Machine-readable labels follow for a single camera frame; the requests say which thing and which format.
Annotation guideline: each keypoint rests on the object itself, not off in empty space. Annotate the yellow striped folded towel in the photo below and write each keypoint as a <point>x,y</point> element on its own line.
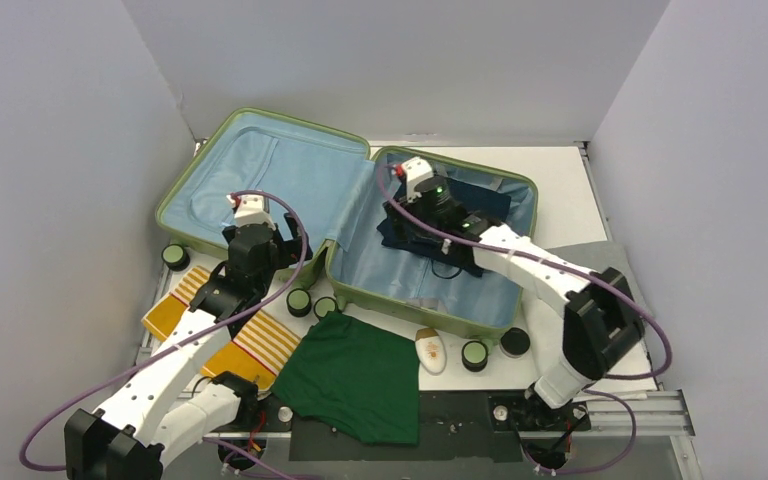
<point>257,353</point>

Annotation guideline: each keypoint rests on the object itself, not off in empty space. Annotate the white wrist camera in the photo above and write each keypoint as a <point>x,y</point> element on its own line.
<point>411,173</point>
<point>250,209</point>

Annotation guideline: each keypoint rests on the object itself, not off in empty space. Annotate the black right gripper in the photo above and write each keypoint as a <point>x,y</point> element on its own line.
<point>401,221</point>

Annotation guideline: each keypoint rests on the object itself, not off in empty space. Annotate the middle right suitcase wheel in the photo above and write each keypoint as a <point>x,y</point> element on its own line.
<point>324,306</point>

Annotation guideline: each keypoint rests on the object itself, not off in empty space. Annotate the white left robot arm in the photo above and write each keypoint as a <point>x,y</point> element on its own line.
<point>140,430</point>

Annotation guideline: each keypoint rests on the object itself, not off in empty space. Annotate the aluminium frame rail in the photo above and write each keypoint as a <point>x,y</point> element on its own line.
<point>659,414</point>

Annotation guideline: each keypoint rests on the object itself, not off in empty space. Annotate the front black suitcase wheel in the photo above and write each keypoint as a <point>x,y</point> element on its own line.
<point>515,343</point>

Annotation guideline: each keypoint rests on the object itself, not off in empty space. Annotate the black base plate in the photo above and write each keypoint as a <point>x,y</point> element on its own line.
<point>452,424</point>

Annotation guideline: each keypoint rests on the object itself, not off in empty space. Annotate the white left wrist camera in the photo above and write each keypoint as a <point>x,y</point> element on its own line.
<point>250,209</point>

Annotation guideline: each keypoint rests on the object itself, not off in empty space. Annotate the green suitcase with blue lining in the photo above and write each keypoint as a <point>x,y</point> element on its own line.
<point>328,177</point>

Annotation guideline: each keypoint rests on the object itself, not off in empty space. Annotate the navy blue shirt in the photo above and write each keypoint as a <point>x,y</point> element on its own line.
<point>458,209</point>

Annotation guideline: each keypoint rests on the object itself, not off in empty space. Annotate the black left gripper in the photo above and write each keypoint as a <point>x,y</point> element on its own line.
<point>291,250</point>

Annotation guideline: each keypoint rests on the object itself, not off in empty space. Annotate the front green suitcase wheel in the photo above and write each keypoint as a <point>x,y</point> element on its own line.
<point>474,356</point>

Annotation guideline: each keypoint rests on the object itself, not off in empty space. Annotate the grey folded cloth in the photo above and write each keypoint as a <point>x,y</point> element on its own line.
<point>598,256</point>

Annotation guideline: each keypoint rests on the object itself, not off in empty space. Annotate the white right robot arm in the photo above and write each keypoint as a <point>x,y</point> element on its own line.
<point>599,322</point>

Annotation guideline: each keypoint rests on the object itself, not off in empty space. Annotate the green shirt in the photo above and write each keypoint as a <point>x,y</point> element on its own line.
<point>357,378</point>

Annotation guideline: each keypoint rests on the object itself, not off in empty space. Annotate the far left suitcase wheel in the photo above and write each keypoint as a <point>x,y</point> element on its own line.
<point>175,257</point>

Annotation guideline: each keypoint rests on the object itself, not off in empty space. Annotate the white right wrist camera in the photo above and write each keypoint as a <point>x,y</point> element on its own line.
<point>411,173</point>

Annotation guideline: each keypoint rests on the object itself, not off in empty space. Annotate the middle left suitcase wheel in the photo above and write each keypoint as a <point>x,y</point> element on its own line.
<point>298,302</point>

